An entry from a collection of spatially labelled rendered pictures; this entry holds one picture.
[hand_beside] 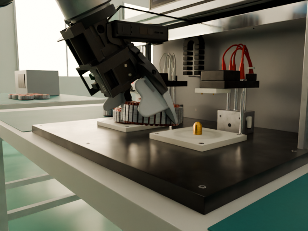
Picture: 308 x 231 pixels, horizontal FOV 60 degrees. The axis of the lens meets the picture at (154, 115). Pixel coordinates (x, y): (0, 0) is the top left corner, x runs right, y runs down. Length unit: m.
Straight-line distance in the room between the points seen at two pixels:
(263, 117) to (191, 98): 0.26
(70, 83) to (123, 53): 5.14
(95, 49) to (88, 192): 0.22
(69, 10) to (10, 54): 4.85
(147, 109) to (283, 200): 0.22
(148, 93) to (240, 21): 0.31
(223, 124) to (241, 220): 0.41
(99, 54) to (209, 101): 0.54
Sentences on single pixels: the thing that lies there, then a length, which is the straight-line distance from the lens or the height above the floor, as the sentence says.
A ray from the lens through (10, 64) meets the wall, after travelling 5.23.
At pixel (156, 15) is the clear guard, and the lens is 0.72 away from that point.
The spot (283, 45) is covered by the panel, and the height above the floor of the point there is 0.99.
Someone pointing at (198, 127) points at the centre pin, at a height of 0.80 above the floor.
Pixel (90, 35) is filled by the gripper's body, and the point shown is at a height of 0.96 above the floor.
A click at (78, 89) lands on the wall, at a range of 5.60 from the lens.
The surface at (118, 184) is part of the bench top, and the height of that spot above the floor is 0.75.
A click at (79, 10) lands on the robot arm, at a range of 0.40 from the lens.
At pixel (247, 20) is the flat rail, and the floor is 1.03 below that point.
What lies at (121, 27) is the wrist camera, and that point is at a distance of 0.43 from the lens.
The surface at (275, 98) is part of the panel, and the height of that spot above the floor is 0.85.
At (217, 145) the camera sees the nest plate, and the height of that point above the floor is 0.78.
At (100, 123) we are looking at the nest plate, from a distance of 0.77.
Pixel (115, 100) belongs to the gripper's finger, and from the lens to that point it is 0.50.
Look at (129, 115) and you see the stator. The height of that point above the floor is 0.84.
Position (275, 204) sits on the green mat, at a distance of 0.37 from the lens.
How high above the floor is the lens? 0.90
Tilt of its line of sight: 7 degrees down
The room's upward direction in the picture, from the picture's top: straight up
